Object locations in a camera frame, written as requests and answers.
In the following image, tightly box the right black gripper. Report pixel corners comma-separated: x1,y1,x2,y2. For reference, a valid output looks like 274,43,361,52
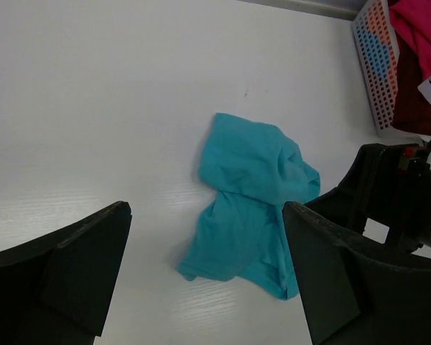
306,144,431,253

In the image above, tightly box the turquoise t shirt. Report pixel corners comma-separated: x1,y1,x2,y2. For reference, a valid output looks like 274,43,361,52
177,113,320,300

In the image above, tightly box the magenta t shirt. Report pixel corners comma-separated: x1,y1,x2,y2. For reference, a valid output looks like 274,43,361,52
389,0,431,80

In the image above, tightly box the dark red t shirt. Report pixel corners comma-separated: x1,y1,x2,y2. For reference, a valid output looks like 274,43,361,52
391,34,431,136

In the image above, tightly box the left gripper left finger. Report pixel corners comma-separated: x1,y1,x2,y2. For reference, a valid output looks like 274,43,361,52
0,201,131,344

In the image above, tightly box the white perforated basket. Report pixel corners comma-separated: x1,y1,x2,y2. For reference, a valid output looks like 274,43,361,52
351,0,423,138

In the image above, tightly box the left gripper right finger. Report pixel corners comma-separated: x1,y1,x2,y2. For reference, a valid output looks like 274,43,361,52
283,202,431,344

